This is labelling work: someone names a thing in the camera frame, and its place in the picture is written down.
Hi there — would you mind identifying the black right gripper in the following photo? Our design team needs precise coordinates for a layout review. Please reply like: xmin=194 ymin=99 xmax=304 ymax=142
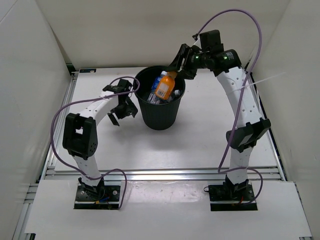
xmin=165 ymin=43 xmax=210 ymax=81

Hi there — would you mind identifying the clear bottle white orange label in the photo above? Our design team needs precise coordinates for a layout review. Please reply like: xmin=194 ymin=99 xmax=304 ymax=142
xmin=166 ymin=89 xmax=181 ymax=103

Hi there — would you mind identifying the orange juice bottle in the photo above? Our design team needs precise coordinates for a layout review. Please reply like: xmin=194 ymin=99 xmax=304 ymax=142
xmin=155 ymin=71 xmax=178 ymax=101

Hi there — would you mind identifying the clear bottle blue label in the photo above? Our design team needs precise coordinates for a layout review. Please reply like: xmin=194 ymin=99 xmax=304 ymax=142
xmin=147 ymin=71 xmax=167 ymax=105

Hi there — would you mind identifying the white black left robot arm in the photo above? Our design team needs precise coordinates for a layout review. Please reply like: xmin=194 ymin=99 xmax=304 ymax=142
xmin=62 ymin=78 xmax=138 ymax=201

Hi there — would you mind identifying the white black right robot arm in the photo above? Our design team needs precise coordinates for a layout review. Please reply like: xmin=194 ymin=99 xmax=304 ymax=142
xmin=167 ymin=30 xmax=271 ymax=200

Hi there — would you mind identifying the black ribbed plastic bin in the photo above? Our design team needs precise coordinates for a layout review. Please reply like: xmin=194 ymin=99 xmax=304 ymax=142
xmin=133 ymin=65 xmax=186 ymax=130

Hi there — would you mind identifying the white cable tie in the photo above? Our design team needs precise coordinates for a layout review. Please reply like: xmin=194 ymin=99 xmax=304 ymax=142
xmin=226 ymin=72 xmax=286 ymax=96

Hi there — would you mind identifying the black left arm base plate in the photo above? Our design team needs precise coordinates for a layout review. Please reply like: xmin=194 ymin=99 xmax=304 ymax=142
xmin=73 ymin=178 xmax=121 ymax=210

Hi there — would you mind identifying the aluminium table frame rail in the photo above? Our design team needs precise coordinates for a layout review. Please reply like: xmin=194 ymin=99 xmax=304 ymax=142
xmin=14 ymin=70 xmax=312 ymax=240

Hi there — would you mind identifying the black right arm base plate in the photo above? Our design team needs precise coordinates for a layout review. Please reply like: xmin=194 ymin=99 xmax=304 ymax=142
xmin=203 ymin=183 xmax=258 ymax=212

